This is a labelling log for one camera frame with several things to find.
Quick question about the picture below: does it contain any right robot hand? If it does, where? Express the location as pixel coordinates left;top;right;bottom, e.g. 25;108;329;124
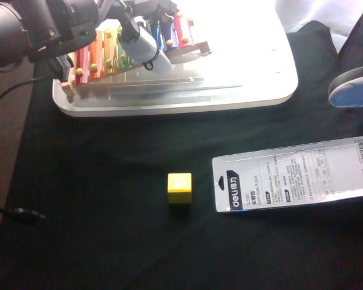
328;65;363;108

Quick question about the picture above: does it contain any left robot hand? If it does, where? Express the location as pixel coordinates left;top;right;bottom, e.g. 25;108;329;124
117;0;178;74

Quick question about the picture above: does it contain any rainbow wooden xylophone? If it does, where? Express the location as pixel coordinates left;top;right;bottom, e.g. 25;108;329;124
61;10;212;102

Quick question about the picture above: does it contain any silver pliers blister package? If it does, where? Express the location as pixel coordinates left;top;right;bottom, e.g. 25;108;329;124
212;135;363;214

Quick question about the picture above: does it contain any white plastic lid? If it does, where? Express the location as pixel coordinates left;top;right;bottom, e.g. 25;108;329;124
51;0;299;118

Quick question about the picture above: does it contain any black table cloth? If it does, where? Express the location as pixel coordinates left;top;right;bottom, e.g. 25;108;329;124
0;19;363;290

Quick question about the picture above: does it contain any yellow cube block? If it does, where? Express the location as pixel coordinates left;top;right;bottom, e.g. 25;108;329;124
167;172;193;205

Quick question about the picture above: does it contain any thin black cable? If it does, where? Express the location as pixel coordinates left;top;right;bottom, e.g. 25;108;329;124
0;75;54;111

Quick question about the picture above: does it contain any black cable with plug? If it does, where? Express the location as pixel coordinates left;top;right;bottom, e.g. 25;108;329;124
0;198;48;227

